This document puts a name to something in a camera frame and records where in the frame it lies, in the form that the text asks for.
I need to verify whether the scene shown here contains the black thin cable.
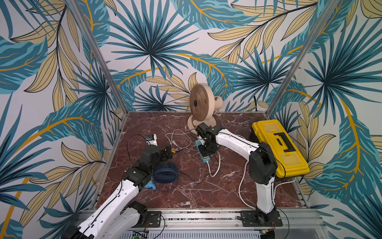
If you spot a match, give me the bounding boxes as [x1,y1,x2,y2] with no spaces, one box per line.
[177,167,212,185]

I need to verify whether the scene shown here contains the beige desk fan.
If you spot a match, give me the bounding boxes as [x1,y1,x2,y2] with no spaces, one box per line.
[188,84,223,130]

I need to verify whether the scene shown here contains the yellow handled pliers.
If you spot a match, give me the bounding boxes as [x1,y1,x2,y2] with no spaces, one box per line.
[171,147,183,153]

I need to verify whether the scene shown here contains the dark blue handheld fan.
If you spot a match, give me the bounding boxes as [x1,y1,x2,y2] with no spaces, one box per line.
[144,162,179,193]

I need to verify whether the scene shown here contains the teal white power strip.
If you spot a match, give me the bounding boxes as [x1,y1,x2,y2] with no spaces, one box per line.
[195,140,211,163]

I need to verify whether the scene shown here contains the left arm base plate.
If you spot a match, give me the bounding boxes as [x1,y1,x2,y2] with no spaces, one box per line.
[140,211,162,228]

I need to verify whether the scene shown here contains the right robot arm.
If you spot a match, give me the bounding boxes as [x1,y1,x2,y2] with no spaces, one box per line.
[193,120,294,225]

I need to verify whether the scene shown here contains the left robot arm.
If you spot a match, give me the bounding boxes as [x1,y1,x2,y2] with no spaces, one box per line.
[61,144,173,239]

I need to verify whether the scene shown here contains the white power strip cable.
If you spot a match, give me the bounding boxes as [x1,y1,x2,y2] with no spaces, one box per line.
[206,150,296,210]

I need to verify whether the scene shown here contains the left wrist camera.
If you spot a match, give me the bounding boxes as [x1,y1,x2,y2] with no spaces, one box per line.
[146,134,158,146]

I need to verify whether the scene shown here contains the aluminium front rail frame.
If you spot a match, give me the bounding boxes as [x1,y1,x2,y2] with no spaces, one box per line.
[74,208,329,239]

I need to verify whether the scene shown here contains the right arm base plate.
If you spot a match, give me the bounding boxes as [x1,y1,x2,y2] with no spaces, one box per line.
[237,210,283,229]

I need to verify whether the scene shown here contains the yellow black toolbox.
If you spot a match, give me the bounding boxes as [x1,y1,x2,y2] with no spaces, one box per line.
[252,119,310,178]

